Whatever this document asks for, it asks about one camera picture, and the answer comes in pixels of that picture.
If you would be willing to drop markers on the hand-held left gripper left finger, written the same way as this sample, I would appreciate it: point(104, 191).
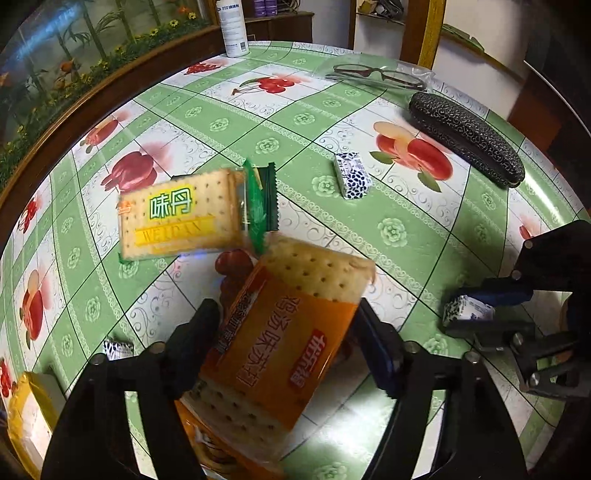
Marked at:
point(196, 341)

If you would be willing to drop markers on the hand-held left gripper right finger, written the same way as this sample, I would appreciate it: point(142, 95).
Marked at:
point(376, 350)

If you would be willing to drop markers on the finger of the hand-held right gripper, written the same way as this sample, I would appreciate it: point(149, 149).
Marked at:
point(494, 330)
point(505, 290)

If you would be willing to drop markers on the small blue-white candy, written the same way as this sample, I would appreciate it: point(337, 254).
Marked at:
point(352, 177)
point(466, 310)
point(117, 349)

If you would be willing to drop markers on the long orange cracker packet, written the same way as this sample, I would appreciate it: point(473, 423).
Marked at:
point(286, 332)

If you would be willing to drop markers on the yellow label cracker packet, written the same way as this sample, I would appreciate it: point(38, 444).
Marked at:
point(180, 217)

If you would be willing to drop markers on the yellow cardboard box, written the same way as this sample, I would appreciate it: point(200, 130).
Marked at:
point(32, 415)

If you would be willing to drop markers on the black patterned glasses case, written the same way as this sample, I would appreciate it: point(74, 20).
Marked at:
point(466, 136)

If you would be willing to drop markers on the eyeglasses in clear bag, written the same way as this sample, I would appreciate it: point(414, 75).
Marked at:
point(383, 76)

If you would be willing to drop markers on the glass flower display case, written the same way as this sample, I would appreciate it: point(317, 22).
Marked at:
point(69, 69)

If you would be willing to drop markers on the white spray bottle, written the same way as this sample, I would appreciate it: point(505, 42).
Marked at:
point(233, 27)

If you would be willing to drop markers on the wooden low cabinet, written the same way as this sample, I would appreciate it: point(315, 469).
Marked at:
point(295, 25)

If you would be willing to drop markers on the purple bottles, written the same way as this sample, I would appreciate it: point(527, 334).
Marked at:
point(265, 5)

